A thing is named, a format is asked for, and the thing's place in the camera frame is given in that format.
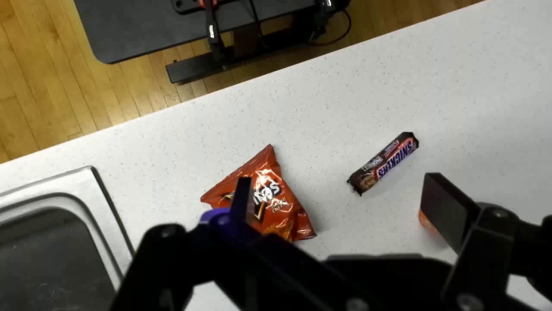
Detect purple plastic gripper piece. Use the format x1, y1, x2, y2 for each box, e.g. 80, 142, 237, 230
199, 208, 235, 230

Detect black desk top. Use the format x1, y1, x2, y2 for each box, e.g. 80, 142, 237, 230
73, 0, 325, 66

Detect black desk base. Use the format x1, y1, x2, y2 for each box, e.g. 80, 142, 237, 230
165, 11, 334, 87

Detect stainless steel double sink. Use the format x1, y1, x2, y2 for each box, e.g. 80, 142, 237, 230
0, 164, 139, 311

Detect black floor cable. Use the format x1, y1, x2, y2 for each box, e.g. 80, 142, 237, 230
308, 5, 354, 49

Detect orange chips bag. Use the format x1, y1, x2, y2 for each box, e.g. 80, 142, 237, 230
199, 144, 320, 244

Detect brown chocolate bar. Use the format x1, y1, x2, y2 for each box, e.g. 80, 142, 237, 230
346, 132, 422, 197

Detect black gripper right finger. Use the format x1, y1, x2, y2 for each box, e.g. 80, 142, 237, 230
418, 171, 552, 311

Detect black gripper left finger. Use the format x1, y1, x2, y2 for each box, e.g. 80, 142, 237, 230
109, 175, 347, 311

